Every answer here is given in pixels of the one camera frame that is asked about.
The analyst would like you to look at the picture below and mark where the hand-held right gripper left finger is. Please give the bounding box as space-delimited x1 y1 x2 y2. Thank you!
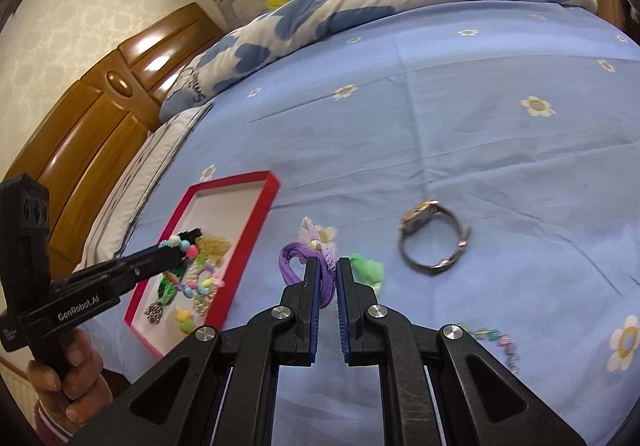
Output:
75 256 323 446

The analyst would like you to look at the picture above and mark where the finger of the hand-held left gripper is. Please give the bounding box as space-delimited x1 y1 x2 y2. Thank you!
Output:
107 259 182 295
107 247 182 278

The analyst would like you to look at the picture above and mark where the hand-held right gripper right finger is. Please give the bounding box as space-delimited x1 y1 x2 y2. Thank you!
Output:
336 256 588 446

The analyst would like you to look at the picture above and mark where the green braided bracelet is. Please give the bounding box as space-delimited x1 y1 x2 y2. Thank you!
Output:
157 276 183 303

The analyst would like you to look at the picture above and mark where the colourful bead bracelet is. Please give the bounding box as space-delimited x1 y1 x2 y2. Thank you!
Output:
159 234 226 299

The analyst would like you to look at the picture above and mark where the black scrunchie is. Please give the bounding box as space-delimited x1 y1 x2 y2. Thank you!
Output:
175 227 205 247

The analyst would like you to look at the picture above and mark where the purple hair tie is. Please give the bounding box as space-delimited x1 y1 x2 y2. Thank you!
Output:
279 217 341 309

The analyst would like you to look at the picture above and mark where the silver metal chain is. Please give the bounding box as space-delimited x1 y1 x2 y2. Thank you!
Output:
192 293 216 317

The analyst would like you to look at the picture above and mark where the red shallow box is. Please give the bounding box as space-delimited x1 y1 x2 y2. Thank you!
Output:
123 170 280 359

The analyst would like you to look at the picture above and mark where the person's left hand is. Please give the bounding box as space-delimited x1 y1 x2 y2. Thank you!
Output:
26 328 117 425

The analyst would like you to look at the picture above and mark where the grey striped pillow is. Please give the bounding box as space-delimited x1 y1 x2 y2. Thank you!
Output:
82 103 213 262

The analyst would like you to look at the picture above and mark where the metal band wristwatch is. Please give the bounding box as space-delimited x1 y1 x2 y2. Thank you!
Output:
398 199 472 275

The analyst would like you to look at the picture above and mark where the wooden headboard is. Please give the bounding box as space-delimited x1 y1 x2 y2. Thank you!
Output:
2 1 231 277

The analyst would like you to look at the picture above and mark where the blue floral bed sheet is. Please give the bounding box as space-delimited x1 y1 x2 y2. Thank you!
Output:
80 1 640 446

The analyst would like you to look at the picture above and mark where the blue heart printed quilt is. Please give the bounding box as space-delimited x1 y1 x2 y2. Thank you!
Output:
159 0 598 124

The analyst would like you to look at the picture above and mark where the light green hair tie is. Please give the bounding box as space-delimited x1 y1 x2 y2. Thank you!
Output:
348 253 386 299

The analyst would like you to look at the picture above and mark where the clear iridescent bead bracelet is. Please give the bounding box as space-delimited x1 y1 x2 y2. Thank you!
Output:
457 323 523 374

